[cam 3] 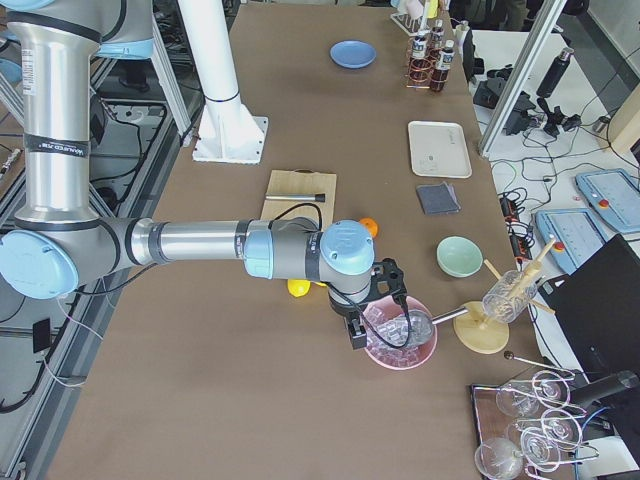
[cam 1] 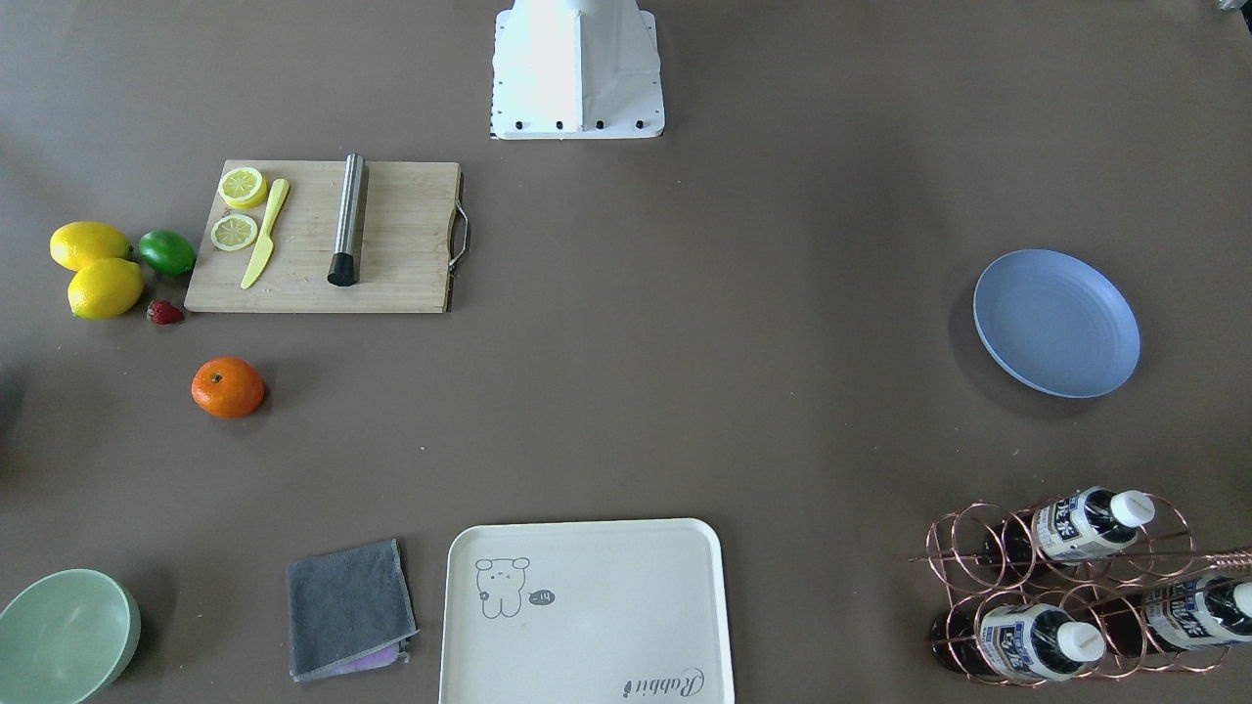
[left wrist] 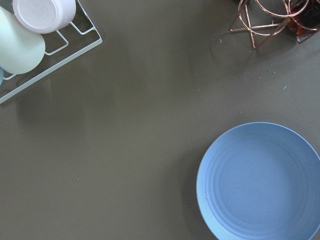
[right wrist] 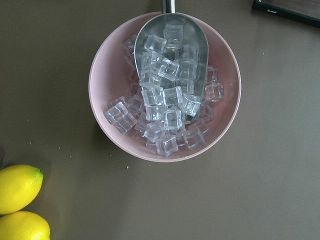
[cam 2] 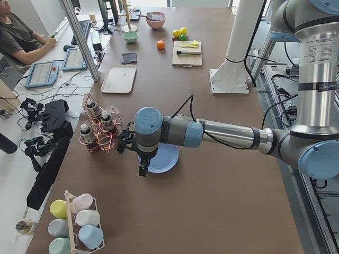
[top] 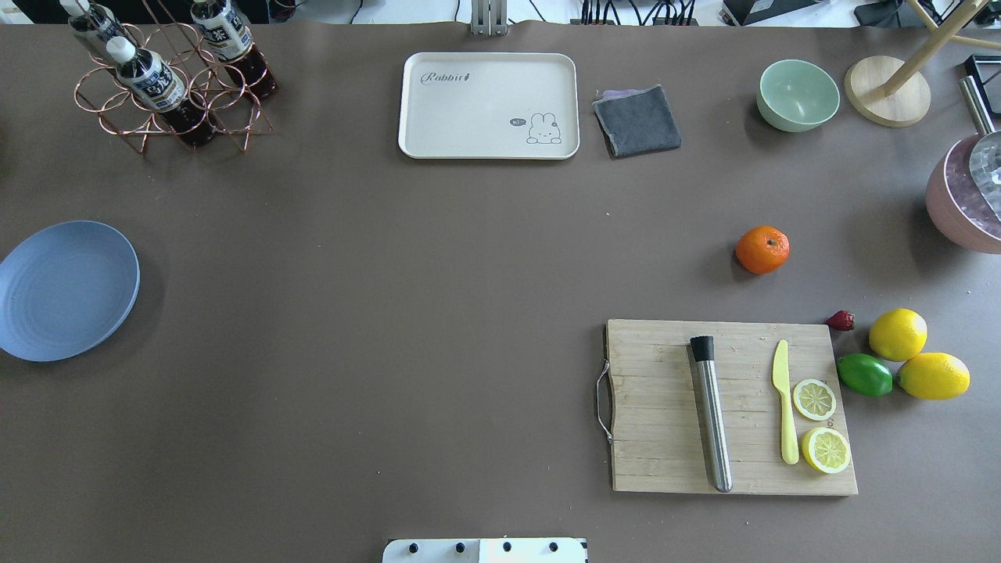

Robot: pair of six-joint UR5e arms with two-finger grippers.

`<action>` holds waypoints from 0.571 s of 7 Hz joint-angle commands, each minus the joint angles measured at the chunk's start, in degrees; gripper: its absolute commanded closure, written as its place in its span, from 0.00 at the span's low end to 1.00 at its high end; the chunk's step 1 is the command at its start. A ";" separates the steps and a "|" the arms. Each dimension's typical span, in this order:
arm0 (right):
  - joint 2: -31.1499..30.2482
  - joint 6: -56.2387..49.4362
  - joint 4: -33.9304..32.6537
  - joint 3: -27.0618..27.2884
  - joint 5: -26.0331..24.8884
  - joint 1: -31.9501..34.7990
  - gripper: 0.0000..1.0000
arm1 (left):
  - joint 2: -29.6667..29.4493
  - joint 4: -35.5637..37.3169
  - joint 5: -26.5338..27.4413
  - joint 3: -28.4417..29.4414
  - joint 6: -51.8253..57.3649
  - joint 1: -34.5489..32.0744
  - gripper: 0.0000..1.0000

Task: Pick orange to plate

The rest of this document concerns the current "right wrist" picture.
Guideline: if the clear ice cubes pile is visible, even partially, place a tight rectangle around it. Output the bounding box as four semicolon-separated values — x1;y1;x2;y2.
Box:
104;23;224;156

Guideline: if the pink bowl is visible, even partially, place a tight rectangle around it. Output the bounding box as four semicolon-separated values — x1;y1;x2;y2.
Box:
88;12;241;163

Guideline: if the metal ice scoop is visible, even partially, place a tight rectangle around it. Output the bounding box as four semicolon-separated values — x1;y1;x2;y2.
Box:
133;0;210;124

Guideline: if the yellow lemon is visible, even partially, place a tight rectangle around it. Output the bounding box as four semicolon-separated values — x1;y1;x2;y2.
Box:
0;164;44;215
0;211;51;240

